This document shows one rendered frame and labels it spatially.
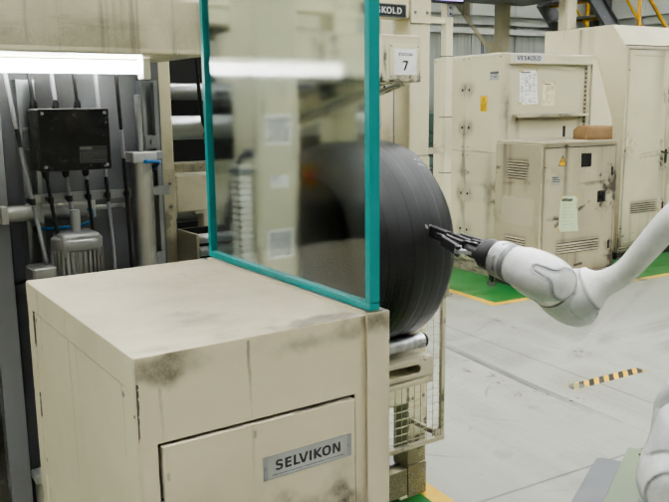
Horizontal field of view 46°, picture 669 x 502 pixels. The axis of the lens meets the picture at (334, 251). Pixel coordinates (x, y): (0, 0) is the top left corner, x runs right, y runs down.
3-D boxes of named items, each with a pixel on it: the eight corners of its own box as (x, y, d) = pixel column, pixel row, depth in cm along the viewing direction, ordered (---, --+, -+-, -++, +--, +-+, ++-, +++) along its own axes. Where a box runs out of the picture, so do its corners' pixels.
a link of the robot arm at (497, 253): (503, 247, 180) (484, 240, 184) (498, 286, 182) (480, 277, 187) (531, 243, 185) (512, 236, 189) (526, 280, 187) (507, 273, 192)
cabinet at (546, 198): (538, 294, 662) (544, 142, 640) (491, 281, 712) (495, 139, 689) (614, 281, 707) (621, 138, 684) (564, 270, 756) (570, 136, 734)
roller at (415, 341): (328, 372, 210) (328, 356, 209) (319, 368, 214) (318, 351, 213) (429, 349, 229) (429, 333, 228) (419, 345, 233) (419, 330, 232)
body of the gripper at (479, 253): (512, 240, 189) (484, 230, 196) (486, 244, 184) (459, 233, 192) (508, 270, 191) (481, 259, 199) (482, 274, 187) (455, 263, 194)
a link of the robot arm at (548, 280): (491, 275, 180) (521, 298, 188) (544, 298, 168) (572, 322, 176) (515, 234, 180) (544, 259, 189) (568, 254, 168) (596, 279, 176)
